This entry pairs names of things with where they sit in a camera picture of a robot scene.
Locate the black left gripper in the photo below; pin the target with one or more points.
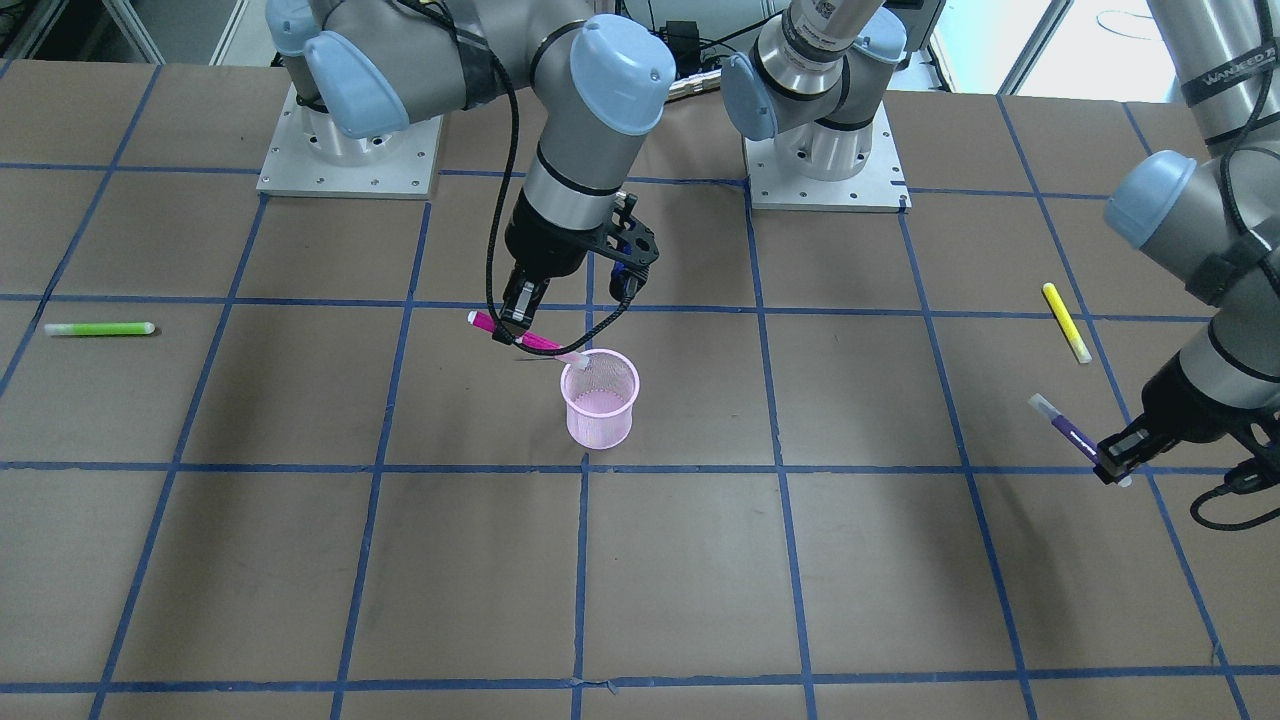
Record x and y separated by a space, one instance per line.
1186 403

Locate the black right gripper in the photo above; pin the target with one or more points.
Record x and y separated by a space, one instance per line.
543 246

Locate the purple highlighter pen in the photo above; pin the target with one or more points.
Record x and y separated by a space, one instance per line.
1074 435

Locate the pink highlighter pen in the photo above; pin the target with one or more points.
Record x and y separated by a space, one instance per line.
578 360

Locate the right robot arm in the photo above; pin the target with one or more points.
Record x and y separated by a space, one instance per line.
377 67

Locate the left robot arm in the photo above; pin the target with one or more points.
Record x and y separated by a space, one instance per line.
820 68

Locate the pink mesh cup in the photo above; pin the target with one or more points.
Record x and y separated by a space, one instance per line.
599 398

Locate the yellow highlighter pen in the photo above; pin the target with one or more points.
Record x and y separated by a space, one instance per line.
1066 322

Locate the green highlighter pen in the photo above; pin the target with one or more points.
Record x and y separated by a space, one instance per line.
99 329

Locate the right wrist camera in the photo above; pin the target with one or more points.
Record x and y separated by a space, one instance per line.
632 247

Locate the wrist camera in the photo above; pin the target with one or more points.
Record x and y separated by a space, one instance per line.
1250 476
632 247

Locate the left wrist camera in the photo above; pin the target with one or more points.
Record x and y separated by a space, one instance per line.
1250 476

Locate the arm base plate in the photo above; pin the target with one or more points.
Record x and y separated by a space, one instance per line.
816 168
309 157

